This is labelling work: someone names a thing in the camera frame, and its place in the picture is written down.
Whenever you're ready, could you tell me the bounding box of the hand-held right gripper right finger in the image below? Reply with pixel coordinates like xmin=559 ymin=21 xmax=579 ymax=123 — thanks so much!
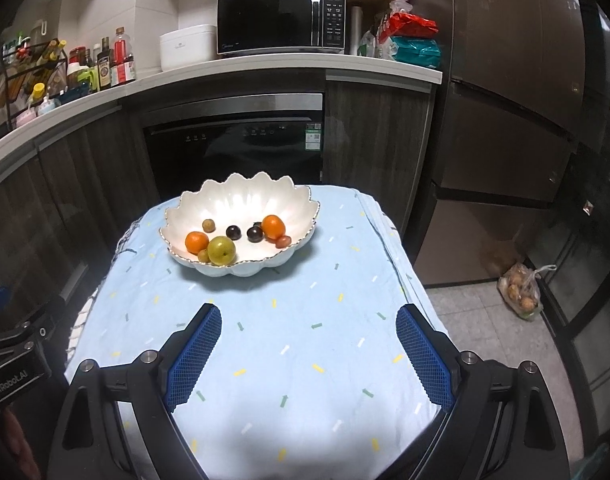
xmin=395 ymin=303 xmax=571 ymax=480

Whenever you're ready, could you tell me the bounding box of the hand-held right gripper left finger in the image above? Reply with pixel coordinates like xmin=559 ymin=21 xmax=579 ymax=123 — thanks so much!
xmin=40 ymin=302 xmax=223 ymax=480

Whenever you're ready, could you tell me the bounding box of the green jujube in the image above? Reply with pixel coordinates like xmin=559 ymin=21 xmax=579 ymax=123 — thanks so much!
xmin=207 ymin=236 xmax=236 ymax=266

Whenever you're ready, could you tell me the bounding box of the orange mandarin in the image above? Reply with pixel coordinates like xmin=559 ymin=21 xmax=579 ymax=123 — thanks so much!
xmin=185 ymin=231 xmax=210 ymax=255
xmin=261 ymin=214 xmax=286 ymax=240

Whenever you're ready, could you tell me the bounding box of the white scalloped bowl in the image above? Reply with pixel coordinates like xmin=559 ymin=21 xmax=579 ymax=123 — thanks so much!
xmin=159 ymin=171 xmax=321 ymax=278

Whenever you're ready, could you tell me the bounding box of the person's left hand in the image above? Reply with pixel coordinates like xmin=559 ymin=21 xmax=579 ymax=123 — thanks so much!
xmin=2 ymin=410 xmax=32 ymax=467

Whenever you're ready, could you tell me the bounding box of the plastic bag of potatoes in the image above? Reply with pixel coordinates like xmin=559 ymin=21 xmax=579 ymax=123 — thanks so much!
xmin=498 ymin=262 xmax=557 ymax=322

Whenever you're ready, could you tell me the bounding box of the light blue patterned tablecloth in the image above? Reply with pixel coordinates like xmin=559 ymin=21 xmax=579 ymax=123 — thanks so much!
xmin=65 ymin=185 xmax=448 ymax=480

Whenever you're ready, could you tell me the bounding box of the black built-in dishwasher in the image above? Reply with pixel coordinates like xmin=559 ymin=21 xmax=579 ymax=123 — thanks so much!
xmin=144 ymin=92 xmax=325 ymax=206

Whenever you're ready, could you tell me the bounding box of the green plastic container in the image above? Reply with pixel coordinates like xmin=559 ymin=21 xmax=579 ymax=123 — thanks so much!
xmin=67 ymin=67 xmax=96 ymax=91

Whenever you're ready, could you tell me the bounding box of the kitchen counter with dark cabinets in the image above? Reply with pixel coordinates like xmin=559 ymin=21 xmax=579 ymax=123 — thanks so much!
xmin=0 ymin=52 xmax=443 ymax=361

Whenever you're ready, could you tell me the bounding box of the dark oil bottle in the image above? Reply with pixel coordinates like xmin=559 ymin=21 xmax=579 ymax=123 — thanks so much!
xmin=97 ymin=36 xmax=114 ymax=91

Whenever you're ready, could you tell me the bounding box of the red liquid bottle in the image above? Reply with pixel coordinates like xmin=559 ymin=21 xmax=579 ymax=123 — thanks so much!
xmin=113 ymin=28 xmax=136 ymax=86

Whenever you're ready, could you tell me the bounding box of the dark brown refrigerator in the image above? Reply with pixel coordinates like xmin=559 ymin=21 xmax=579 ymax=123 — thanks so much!
xmin=410 ymin=0 xmax=610 ymax=411

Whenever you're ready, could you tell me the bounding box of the white rice cooker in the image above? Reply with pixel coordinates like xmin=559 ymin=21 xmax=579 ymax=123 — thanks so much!
xmin=159 ymin=24 xmax=218 ymax=72

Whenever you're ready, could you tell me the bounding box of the teal snack bag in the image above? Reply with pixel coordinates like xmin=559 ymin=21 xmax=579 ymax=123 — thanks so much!
xmin=389 ymin=36 xmax=442 ymax=70

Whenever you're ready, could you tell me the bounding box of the clear plastic bag bundle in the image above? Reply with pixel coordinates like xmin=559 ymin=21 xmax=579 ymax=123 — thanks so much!
xmin=360 ymin=0 xmax=416 ymax=58

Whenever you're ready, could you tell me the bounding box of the red snack bag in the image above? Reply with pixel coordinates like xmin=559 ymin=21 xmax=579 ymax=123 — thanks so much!
xmin=387 ymin=12 xmax=438 ymax=38

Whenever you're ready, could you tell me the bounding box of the plastic wrap roll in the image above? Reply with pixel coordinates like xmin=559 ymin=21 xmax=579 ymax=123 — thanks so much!
xmin=349 ymin=6 xmax=363 ymax=56

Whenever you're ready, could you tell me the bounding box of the black microwave oven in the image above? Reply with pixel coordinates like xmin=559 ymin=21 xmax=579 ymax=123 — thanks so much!
xmin=217 ymin=0 xmax=347 ymax=57

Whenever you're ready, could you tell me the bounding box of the black wire spice rack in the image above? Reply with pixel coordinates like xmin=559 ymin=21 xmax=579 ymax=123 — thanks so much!
xmin=0 ymin=42 xmax=68 ymax=128

